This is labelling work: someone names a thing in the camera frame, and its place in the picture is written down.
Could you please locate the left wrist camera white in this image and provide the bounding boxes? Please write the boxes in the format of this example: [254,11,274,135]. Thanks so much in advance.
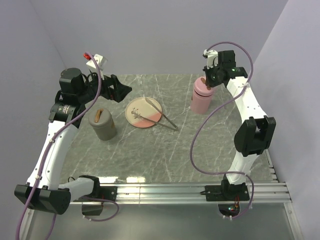
[83,52,108,73]

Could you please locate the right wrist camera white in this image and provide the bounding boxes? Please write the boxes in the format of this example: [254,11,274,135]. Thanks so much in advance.
[203,49,218,69]

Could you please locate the pink cylindrical container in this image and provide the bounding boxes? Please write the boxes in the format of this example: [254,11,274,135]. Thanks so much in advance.
[190,87,215,115]

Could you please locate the purple cable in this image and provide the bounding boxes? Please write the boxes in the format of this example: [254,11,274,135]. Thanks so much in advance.
[189,41,255,220]
[15,53,120,240]

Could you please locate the pink round lid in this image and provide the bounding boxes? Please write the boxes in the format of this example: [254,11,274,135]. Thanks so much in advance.
[193,76,216,97]

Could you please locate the metal tongs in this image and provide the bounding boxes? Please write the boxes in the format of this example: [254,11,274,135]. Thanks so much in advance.
[125,97,178,131]

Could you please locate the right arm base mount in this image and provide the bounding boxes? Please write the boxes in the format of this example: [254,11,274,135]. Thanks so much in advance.
[200,181,251,219]

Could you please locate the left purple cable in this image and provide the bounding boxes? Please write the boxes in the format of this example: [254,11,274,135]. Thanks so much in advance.
[15,53,120,240]

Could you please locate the pink and cream plate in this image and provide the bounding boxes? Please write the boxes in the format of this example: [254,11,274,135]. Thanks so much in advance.
[125,97,162,128]

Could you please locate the grey cylindrical container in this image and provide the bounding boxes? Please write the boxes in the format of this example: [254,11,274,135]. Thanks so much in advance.
[88,108,117,141]

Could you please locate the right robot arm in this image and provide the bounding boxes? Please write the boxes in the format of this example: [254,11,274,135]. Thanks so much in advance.
[203,50,276,201]

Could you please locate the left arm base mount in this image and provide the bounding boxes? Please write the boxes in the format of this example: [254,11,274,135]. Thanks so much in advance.
[75,186,118,217]

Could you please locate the grey round lid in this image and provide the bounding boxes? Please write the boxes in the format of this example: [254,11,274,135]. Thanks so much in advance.
[88,108,113,129]

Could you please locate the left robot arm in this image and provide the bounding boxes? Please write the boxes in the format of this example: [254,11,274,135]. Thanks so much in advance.
[14,67,132,215]

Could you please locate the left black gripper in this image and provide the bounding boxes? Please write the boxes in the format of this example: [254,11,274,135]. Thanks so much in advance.
[78,68,132,104]

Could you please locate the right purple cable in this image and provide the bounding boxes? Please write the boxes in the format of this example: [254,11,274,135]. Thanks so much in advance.
[189,41,255,220]

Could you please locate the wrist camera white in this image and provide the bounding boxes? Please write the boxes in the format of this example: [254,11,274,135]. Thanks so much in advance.
[203,49,218,69]
[83,52,108,73]

